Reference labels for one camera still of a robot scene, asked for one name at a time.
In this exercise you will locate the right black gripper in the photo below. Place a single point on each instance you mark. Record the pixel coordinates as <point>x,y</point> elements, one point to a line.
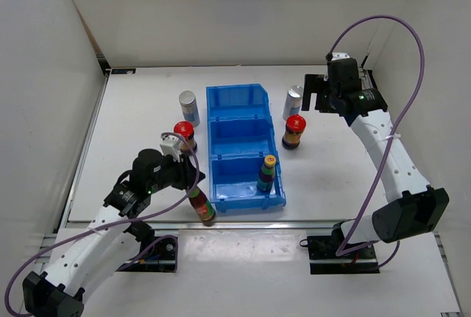
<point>313,84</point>

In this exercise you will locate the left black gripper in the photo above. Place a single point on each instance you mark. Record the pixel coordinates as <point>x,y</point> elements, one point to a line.
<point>186,171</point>

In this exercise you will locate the yellow-capped sauce bottle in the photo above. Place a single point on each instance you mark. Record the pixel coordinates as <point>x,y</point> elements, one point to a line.
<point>202,206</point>

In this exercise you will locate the green-labelled sauce bottle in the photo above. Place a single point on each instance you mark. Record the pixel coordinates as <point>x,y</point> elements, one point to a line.
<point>267,173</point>

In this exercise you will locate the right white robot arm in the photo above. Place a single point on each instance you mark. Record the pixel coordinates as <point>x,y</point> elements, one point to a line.
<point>413,206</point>

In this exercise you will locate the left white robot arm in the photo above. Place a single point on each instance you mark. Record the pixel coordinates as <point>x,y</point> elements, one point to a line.
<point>116,237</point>

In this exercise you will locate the right silver-capped white shaker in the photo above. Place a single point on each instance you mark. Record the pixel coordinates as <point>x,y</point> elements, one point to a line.
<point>293,101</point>

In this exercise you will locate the silver-capped white shaker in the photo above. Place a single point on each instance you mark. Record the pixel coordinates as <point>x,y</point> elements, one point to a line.
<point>293,101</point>
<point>188,104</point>

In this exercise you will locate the left red-lidded sauce jar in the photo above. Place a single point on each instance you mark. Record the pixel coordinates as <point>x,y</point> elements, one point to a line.
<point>186,129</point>

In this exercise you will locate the red-lidded sauce jar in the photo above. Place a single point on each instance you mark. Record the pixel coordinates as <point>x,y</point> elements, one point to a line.
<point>186,129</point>
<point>295,126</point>

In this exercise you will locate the right red-lidded sauce jar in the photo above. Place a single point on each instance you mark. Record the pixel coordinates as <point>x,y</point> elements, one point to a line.
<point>295,126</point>

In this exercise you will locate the blue three-compartment plastic bin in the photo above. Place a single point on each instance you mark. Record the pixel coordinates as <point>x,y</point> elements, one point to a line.
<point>240,135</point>

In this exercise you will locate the left silver-capped white shaker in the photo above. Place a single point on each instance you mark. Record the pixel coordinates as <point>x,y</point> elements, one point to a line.
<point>188,104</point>

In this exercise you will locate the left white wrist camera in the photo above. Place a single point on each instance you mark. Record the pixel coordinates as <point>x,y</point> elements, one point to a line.
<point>170,145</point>

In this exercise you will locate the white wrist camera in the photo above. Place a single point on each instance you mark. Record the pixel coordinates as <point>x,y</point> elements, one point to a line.
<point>170,145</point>
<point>333,56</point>

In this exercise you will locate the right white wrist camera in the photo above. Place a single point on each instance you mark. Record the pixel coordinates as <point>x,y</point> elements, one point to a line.
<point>333,56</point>

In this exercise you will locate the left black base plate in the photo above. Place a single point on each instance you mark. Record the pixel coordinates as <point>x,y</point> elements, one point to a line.
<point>161,257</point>

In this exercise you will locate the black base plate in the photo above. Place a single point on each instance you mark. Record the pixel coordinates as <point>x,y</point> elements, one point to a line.
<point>161,257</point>
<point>323,260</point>

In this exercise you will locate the aluminium frame rail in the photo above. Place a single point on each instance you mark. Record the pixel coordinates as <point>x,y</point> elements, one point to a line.
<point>169,225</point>

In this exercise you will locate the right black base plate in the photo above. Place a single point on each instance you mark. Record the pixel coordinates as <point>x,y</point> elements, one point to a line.
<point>323,260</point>

